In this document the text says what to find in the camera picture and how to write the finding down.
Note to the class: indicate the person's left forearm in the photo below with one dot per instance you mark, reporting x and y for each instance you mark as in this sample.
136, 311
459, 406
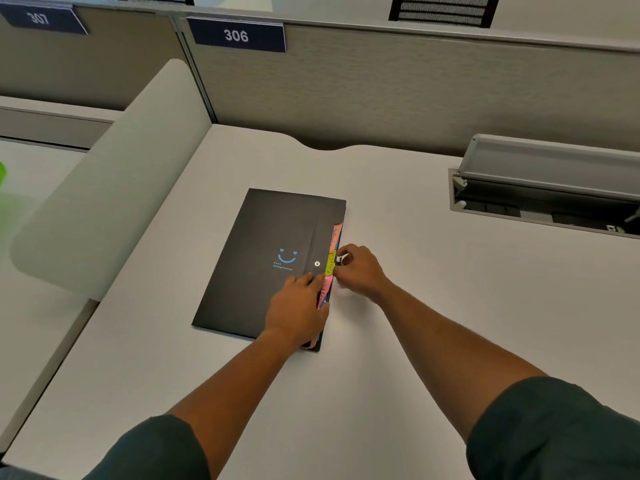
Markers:
230, 404

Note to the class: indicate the black expanding folder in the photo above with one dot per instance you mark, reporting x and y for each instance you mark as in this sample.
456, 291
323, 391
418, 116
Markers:
250, 264

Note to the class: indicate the white side desk divider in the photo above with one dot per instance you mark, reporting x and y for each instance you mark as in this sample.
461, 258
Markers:
120, 184

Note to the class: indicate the green sleeve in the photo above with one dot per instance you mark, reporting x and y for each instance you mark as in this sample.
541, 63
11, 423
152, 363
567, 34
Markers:
150, 452
555, 429

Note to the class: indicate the green left sleeve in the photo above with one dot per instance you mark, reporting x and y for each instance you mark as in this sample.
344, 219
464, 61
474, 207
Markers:
150, 452

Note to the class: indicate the beige partition panel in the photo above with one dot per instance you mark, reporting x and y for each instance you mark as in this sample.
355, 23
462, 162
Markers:
90, 64

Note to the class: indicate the green right sleeve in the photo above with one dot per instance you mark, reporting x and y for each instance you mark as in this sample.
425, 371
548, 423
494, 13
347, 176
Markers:
555, 429

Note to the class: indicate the grey fabric partition panel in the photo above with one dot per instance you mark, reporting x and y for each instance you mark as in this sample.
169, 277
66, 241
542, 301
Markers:
400, 89

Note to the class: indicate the blue desk number sign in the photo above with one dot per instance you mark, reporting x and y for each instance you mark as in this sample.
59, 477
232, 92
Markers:
236, 35
39, 18

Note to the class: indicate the person's right hand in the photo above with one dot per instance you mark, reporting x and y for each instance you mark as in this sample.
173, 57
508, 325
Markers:
362, 274

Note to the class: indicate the person's left hand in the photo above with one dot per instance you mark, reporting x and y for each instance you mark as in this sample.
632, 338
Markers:
297, 314

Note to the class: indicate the person's right forearm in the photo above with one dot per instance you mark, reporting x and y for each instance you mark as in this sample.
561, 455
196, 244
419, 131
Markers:
450, 354

